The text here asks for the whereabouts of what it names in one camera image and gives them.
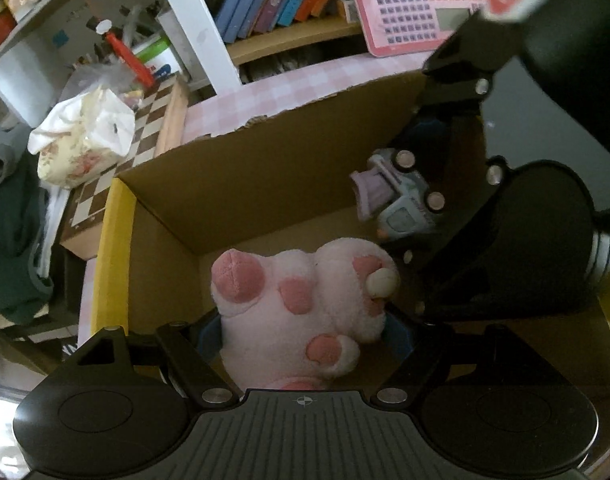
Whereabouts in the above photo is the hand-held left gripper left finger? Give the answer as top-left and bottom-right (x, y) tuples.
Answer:
(72, 311), (240, 408)

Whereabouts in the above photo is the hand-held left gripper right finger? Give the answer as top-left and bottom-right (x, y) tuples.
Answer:
(372, 308), (536, 408)

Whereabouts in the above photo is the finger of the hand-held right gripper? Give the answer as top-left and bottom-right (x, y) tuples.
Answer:
(410, 9), (528, 133)
(391, 145), (510, 318)

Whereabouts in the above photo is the pink plush toy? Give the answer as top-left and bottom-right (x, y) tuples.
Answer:
(210, 237), (400, 392)

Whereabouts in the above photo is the grey purple toy truck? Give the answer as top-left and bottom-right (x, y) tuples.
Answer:
(349, 147), (446, 242)

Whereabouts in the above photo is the yellow cardboard box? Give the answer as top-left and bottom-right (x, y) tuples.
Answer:
(91, 67), (610, 471)

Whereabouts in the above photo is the white green container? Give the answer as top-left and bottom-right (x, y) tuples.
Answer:
(134, 34), (186, 82)

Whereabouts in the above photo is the white cylinder container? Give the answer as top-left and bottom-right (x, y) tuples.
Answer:
(0, 39), (54, 130)

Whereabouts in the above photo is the pink learning tablet toy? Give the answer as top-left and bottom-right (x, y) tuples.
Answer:
(341, 0), (492, 59)

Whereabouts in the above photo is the wooden shelf board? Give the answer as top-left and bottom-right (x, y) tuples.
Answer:
(225, 19), (366, 67)

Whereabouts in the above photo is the grey striped fabric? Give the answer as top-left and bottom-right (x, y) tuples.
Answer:
(239, 44), (346, 84)

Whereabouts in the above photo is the wooden chessboard box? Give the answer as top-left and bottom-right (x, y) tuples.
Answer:
(60, 76), (190, 262)

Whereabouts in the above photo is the dark green clothing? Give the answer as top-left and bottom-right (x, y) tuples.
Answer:
(0, 122), (56, 327)

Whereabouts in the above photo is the floral tissue pack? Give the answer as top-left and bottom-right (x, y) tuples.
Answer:
(27, 86), (136, 190)

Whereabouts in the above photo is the clear plastic bag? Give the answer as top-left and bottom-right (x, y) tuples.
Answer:
(66, 56), (146, 111)

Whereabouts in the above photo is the red marker pen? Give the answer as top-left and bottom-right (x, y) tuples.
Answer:
(104, 31), (156, 89)

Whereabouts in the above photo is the white shelf post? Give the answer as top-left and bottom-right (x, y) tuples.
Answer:
(146, 0), (244, 97)

